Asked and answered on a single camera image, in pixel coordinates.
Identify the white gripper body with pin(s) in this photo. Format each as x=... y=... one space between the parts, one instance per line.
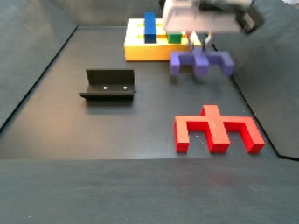
x=203 y=15

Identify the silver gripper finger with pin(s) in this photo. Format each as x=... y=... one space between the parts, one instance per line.
x=207 y=42
x=188 y=35

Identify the purple three-legged block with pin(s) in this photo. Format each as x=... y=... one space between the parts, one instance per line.
x=200 y=60

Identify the yellow slotted board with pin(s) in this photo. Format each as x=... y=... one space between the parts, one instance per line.
x=140 y=51

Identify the black angle fixture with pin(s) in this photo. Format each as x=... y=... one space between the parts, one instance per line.
x=109 y=84

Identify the green bar block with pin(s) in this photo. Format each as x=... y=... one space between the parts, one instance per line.
x=173 y=37

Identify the blue bar block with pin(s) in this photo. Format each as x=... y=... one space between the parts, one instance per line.
x=149 y=28

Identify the red three-legged block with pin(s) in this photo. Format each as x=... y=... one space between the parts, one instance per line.
x=216 y=126

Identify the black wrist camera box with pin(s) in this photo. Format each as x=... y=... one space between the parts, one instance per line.
x=247 y=14

